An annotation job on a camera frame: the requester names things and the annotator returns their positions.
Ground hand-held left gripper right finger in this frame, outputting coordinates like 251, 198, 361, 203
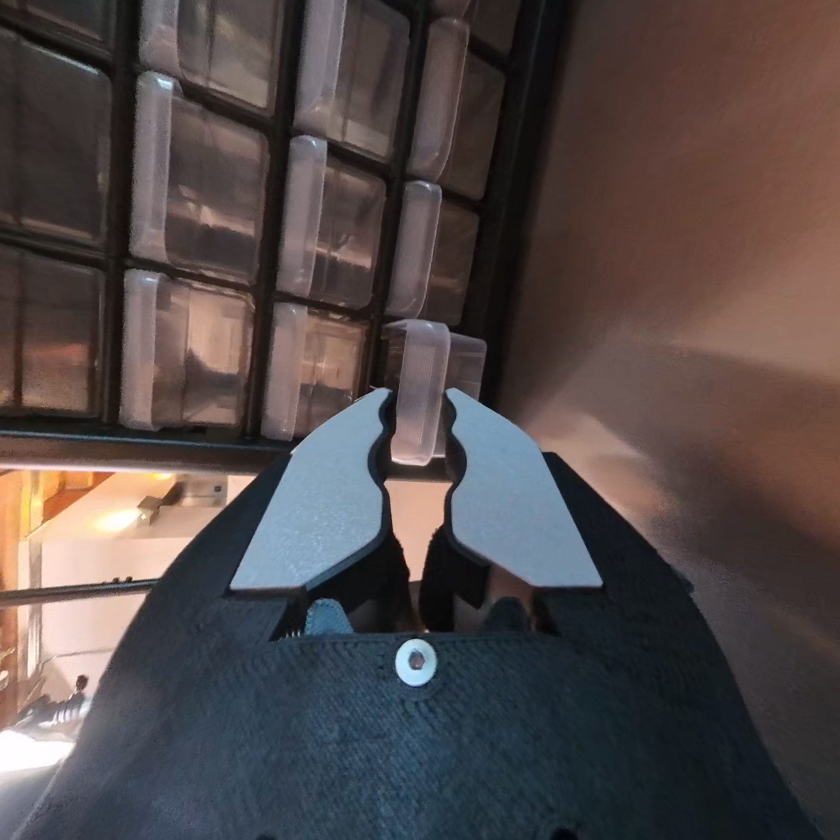
444, 387, 604, 611

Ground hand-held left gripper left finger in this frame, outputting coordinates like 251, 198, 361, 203
228, 387, 396, 595

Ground clear plastic drawer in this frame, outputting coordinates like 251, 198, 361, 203
381, 319, 488, 468

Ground black drawer cabinet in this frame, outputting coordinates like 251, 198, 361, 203
0, 0, 572, 483

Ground rows of clear cabinet drawers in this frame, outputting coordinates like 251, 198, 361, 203
0, 0, 506, 441

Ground black stand pole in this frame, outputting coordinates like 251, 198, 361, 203
0, 577, 161, 605

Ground black wall spotlight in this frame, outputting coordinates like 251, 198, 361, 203
136, 478, 228, 527

